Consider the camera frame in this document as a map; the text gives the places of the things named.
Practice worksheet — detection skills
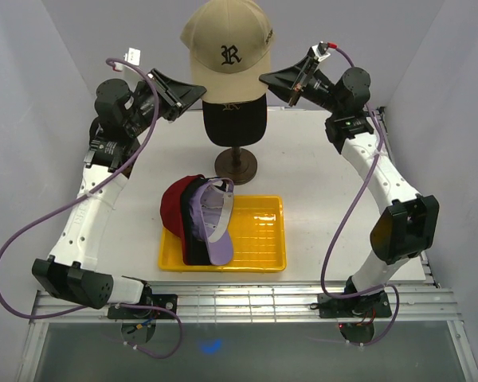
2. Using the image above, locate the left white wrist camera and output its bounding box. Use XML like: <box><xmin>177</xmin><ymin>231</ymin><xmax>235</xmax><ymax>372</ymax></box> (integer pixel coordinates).
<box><xmin>115</xmin><ymin>47</ymin><xmax>141</xmax><ymax>72</ymax></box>

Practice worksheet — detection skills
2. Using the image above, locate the aluminium frame rail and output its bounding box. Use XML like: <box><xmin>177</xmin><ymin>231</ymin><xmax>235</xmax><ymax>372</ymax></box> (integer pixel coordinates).
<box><xmin>30</xmin><ymin>107</ymin><xmax>463</xmax><ymax>324</ymax></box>

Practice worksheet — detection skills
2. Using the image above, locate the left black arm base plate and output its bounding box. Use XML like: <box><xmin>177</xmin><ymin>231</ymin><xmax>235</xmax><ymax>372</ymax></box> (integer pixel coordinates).
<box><xmin>106</xmin><ymin>293</ymin><xmax>179</xmax><ymax>320</ymax></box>

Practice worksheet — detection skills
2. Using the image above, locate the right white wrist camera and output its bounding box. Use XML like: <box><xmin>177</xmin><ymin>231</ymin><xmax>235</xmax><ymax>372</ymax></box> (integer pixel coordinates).
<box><xmin>308</xmin><ymin>41</ymin><xmax>338</xmax><ymax>64</ymax></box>

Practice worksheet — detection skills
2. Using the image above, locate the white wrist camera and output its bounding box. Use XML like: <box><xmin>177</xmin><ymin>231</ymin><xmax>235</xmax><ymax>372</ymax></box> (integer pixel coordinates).
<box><xmin>308</xmin><ymin>41</ymin><xmax>338</xmax><ymax>64</ymax></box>
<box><xmin>115</xmin><ymin>47</ymin><xmax>141</xmax><ymax>72</ymax></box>

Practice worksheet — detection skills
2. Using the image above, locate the black R sport cap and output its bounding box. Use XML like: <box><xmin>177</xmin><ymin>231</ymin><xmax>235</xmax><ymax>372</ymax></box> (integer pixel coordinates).
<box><xmin>202</xmin><ymin>95</ymin><xmax>268</xmax><ymax>144</ymax></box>

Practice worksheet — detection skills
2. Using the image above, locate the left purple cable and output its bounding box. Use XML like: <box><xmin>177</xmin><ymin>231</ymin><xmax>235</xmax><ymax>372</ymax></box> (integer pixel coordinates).
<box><xmin>0</xmin><ymin>58</ymin><xmax>184</xmax><ymax>360</ymax></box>

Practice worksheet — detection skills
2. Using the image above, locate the purple cable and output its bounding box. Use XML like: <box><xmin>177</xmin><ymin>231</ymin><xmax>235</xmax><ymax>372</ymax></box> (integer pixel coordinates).
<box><xmin>0</xmin><ymin>58</ymin><xmax>184</xmax><ymax>360</ymax></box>
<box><xmin>306</xmin><ymin>44</ymin><xmax>400</xmax><ymax>349</ymax></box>

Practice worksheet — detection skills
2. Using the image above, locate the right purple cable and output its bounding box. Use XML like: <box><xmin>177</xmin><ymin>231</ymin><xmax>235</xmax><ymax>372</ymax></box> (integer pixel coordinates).
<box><xmin>306</xmin><ymin>44</ymin><xmax>400</xmax><ymax>349</ymax></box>

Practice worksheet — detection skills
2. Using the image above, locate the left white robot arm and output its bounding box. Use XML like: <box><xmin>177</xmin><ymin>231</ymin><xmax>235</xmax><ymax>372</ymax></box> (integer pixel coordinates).
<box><xmin>32</xmin><ymin>69</ymin><xmax>206</xmax><ymax>318</ymax></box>

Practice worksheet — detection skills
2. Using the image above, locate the purple LA cap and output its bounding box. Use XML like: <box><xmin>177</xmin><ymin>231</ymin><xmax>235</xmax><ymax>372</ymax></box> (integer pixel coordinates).
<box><xmin>190</xmin><ymin>177</ymin><xmax>234</xmax><ymax>266</ymax></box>

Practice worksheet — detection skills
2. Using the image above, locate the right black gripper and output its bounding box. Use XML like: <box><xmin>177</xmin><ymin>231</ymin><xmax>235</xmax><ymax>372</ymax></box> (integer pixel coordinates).
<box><xmin>256</xmin><ymin>57</ymin><xmax>341</xmax><ymax>116</ymax></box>

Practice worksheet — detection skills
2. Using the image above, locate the beige R cap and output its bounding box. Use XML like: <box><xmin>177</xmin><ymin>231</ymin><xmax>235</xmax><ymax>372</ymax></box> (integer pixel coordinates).
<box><xmin>180</xmin><ymin>1</ymin><xmax>275</xmax><ymax>104</ymax></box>

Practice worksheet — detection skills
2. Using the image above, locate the black cap red trim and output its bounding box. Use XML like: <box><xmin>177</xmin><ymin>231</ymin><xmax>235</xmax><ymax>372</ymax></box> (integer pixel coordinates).
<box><xmin>180</xmin><ymin>174</ymin><xmax>211</xmax><ymax>266</ymax></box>

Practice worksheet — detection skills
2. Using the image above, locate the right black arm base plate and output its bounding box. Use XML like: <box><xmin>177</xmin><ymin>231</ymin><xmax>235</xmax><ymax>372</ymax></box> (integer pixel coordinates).
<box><xmin>310</xmin><ymin>291</ymin><xmax>392</xmax><ymax>318</ymax></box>

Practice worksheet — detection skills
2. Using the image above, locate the yellow plastic tray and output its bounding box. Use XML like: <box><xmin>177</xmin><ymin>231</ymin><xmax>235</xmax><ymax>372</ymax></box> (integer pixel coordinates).
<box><xmin>158</xmin><ymin>195</ymin><xmax>287</xmax><ymax>273</ymax></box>

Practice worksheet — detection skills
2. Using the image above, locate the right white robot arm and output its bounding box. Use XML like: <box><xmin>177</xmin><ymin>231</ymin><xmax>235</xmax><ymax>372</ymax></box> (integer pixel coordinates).
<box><xmin>259</xmin><ymin>42</ymin><xmax>440</xmax><ymax>316</ymax></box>

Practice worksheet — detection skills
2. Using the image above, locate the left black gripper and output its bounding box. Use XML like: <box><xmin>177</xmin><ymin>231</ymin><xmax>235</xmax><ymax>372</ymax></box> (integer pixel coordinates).
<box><xmin>126</xmin><ymin>68</ymin><xmax>207</xmax><ymax>137</ymax></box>

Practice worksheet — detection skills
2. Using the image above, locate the dark wooden mannequin stand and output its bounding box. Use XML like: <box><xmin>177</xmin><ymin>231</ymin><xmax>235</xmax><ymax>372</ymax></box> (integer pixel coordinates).
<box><xmin>214</xmin><ymin>146</ymin><xmax>258</xmax><ymax>185</ymax></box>

